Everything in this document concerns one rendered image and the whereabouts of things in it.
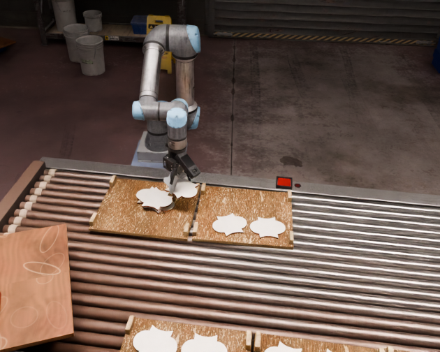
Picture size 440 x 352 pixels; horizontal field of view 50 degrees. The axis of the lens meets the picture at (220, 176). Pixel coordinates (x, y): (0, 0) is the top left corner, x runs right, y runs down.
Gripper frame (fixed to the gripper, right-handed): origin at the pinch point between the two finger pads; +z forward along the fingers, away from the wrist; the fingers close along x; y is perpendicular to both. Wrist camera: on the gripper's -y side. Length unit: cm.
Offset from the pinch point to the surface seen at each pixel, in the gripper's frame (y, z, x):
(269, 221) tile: -33.7, 10.1, -17.9
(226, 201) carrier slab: -11.3, 11.1, -16.4
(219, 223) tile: -19.3, 10.2, -2.6
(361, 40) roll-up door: 145, 103, -483
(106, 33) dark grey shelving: 376, 95, -238
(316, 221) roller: -47, 13, -35
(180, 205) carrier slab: 1.5, 11.2, -0.4
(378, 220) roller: -66, 13, -54
